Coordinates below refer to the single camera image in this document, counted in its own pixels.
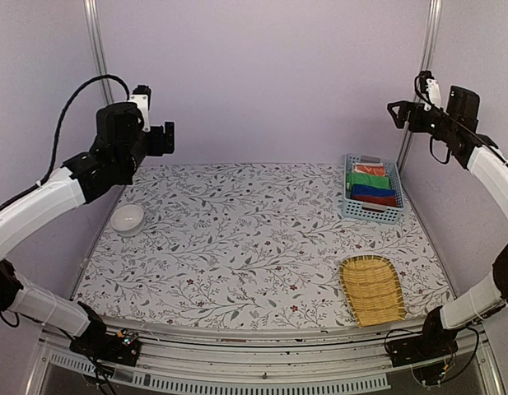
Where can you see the aluminium front rail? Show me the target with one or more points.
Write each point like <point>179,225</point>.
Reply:
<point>344,360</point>

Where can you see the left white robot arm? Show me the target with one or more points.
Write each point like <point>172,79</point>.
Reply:
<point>124,139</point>

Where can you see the floral tablecloth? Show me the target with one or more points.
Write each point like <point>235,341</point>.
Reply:
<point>250,246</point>

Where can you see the green towel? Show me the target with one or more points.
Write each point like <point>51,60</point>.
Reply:
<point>368,180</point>

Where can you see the brown towel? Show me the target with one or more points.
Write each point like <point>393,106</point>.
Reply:
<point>389,201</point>

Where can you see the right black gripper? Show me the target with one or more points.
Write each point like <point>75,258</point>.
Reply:
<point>407,109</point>

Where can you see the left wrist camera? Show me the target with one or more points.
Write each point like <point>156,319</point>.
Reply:
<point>141,96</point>

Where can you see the left aluminium frame post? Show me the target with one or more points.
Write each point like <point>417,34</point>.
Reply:
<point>97,48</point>

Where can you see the blue towel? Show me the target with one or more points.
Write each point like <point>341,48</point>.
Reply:
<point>359,189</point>

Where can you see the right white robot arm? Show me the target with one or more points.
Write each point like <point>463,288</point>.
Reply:
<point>455,125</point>

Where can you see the white bowl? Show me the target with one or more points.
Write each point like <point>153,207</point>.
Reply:
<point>128,220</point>

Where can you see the orange white cloth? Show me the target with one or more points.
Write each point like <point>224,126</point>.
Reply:
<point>369,169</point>

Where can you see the yellow bamboo tray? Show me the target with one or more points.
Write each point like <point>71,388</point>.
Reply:
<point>372,289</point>

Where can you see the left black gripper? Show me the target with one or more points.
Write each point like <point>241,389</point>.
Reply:
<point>159,146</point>

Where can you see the light blue plastic basket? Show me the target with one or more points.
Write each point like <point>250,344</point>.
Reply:
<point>368,211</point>

